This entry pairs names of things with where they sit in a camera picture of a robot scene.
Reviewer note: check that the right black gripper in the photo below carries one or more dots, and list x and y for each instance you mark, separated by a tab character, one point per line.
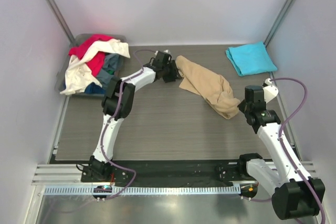
241	106

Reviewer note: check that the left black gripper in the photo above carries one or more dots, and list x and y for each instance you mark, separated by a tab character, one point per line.
175	74

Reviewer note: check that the beige t shirt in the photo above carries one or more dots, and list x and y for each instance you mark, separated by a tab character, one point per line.
212	87

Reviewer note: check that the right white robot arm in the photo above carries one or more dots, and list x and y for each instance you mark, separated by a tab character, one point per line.
294	192

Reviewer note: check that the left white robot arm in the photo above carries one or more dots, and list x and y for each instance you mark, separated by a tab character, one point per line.
117	104

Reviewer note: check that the folded cyan t shirt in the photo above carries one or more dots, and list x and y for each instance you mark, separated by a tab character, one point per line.
250	59

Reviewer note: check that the grey blue t shirt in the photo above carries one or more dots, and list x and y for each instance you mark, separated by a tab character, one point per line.
112	62

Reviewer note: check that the red t shirt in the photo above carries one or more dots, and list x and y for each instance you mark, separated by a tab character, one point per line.
89	52

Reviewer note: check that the dark blue t shirt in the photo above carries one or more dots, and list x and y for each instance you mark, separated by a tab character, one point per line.
94	89

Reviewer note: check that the cream white t shirt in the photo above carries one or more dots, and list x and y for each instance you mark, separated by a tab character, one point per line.
78	76

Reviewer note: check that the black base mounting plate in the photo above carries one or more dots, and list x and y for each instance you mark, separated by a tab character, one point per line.
170	171

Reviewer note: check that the grey plastic bin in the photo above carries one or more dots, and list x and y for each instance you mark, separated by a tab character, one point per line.
60	82

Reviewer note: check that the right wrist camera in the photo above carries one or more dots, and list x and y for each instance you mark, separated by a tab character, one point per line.
254	95

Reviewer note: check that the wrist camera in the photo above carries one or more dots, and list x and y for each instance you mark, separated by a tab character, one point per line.
254	95
161	59

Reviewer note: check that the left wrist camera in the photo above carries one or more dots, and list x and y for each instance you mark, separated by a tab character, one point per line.
161	59

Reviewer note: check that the slotted cable duct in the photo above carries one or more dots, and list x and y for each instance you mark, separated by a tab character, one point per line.
62	190

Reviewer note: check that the left aluminium frame post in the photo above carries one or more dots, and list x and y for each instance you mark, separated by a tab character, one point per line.
62	22

